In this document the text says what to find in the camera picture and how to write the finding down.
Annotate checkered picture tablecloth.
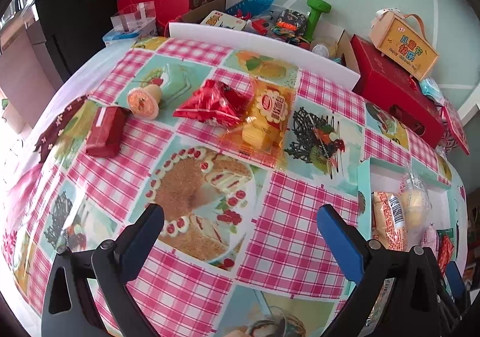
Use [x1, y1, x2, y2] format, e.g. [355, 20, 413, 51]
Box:
[1, 37, 454, 336]

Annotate yellow wooden sign box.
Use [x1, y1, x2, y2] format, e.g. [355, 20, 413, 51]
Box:
[368, 8, 439, 81]

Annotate yellow card game box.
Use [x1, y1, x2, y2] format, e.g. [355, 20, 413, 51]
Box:
[200, 10, 247, 31]

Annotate red gold packet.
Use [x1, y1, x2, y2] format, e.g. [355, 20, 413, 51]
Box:
[438, 235, 454, 275]

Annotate dark red block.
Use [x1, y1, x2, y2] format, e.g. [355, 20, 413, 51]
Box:
[85, 106, 129, 158]

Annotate clear plastic box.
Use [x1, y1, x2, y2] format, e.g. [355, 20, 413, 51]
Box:
[111, 1, 156, 32]

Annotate blue water bottle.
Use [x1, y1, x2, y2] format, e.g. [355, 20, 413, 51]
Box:
[225, 0, 275, 19]

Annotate pale blue wipes pack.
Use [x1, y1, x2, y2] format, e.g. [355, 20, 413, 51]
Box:
[419, 77, 445, 106]

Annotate clear bag round bun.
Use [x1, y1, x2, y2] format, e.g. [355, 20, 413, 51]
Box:
[398, 168, 431, 246]

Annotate black cabinet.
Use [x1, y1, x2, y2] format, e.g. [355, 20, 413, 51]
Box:
[35, 0, 117, 82]

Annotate orange lid jelly cup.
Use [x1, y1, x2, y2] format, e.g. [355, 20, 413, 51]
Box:
[127, 84, 162, 120]

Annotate pink purple snack packet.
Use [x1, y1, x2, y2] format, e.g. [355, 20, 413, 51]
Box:
[421, 224, 440, 258]

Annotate orange barcode bread packet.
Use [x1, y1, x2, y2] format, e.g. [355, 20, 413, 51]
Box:
[372, 192, 408, 251]

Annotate large red gift box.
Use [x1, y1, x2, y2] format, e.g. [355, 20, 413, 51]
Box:
[350, 35, 444, 148]

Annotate blue white tissue box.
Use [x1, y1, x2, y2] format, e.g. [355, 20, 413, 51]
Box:
[103, 18, 157, 46]

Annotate green dumbbell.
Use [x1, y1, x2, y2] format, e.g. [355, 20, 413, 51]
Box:
[304, 0, 332, 41]

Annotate toy pile in box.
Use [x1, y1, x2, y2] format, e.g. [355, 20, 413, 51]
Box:
[243, 9, 310, 49]

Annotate red patterned box lid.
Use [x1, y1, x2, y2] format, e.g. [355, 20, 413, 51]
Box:
[440, 99, 470, 155]

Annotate green snack packet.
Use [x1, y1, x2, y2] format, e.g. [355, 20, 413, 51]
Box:
[437, 227, 456, 244]

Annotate small clear bottle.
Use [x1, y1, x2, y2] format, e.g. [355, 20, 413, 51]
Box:
[310, 38, 338, 59]

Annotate shiny red crinkled packet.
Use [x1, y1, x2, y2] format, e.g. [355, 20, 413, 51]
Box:
[172, 79, 250, 128]

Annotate yellow cake snack packet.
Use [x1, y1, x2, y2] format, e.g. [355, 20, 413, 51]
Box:
[220, 77, 296, 169]

